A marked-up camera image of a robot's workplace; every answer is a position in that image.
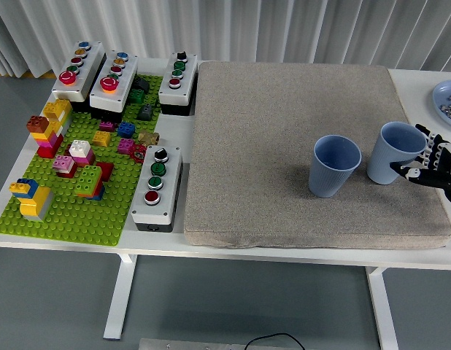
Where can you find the grey-brown cushion mat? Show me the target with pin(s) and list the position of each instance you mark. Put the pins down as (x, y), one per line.
(265, 146)

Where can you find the yellow lego brick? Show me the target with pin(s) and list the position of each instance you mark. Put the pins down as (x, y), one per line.
(101, 139)

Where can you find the dark green lego brick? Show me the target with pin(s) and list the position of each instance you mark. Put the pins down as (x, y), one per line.
(136, 96)

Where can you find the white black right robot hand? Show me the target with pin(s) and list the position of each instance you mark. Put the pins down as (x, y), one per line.
(441, 171)

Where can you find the blue ribbed cup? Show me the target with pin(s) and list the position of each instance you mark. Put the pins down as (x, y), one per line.
(380, 164)
(327, 182)

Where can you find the green lego baseplate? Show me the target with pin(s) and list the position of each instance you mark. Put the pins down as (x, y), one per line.
(65, 226)

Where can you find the yellow blue grey brick figure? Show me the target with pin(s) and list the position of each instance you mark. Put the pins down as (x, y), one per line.
(34, 204)

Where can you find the white curtain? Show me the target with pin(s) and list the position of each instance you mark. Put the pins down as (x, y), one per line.
(138, 25)

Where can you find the yellow brown red brick tower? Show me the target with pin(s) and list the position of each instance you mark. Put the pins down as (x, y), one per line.
(50, 135)

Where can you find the green red blue brick stack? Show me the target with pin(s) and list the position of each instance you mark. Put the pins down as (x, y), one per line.
(88, 180)

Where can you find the five-button control box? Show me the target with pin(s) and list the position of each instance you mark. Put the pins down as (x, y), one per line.
(128, 78)
(90, 62)

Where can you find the blue plate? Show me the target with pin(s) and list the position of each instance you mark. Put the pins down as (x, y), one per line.
(442, 95)

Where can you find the four-button control box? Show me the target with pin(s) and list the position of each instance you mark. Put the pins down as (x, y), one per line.
(187, 80)
(170, 182)

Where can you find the brass valve fitting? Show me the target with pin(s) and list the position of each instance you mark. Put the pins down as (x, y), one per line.
(149, 137)

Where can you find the red lego brick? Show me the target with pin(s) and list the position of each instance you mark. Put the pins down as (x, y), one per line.
(107, 169)

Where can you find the white table leg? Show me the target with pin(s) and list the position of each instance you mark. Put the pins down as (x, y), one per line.
(384, 313)
(118, 299)

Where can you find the magenta lego brick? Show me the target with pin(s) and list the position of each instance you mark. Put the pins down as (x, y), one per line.
(125, 146)
(107, 126)

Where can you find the blue lego brick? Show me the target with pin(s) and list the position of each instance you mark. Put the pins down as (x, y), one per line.
(126, 129)

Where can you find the dark grey lego brick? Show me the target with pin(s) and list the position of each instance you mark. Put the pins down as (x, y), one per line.
(141, 84)

